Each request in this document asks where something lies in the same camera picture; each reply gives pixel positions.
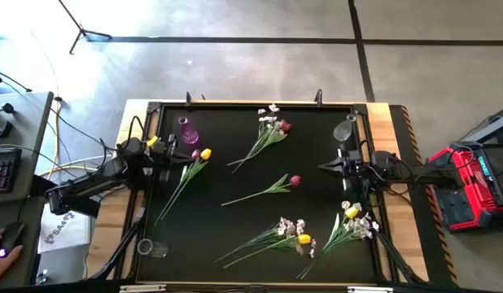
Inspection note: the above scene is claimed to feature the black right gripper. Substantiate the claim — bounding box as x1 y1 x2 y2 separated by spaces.
318 148 370 182

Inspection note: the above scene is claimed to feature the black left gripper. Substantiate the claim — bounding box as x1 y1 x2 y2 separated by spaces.
147 138 195 182

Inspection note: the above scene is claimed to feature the white artificial flower bunch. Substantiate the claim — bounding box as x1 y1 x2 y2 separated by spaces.
213 216 317 264
300 199 381 280
231 103 288 175

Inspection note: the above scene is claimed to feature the purple glass vase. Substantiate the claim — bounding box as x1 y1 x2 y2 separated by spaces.
177 116 200 146

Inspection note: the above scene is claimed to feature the clear glass vase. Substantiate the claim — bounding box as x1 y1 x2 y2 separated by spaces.
332 113 357 142

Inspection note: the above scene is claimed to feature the black table mat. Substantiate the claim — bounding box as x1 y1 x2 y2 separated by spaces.
136 104 378 284

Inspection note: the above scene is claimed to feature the clear glass cup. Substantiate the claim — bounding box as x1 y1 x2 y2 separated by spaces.
137 238 169 259

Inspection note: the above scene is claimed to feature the red and black toolbox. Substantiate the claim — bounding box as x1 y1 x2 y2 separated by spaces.
428 141 503 233

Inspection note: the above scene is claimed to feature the black hazard-striped floor strip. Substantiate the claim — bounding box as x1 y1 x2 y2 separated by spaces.
389 104 459 288

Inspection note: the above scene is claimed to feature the white printed paper sheet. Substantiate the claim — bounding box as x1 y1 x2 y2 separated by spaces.
37 202 93 255

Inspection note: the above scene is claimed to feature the black tripod stand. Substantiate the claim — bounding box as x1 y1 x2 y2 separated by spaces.
57 0 113 55

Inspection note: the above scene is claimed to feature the grey desk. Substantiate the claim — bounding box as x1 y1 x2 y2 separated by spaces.
0 91 55 288

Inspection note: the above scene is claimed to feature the black backlit keyboard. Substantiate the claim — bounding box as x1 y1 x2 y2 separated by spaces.
0 147 24 195

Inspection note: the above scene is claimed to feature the black computer mouse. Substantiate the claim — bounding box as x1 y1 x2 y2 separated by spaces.
0 221 26 260

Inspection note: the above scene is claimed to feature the person's hand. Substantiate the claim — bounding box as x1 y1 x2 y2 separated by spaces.
0 228 24 285

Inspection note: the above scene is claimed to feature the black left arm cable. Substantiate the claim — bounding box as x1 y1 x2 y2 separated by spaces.
126 115 146 143

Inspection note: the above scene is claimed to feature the black frame strut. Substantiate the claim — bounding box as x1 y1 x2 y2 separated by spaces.
90 205 149 282
371 230 427 285

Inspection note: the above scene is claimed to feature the silver table bracket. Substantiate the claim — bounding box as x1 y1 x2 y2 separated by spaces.
347 286 394 293
119 284 167 293

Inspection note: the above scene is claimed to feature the yellow cable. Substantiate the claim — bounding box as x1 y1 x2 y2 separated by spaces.
38 101 90 181

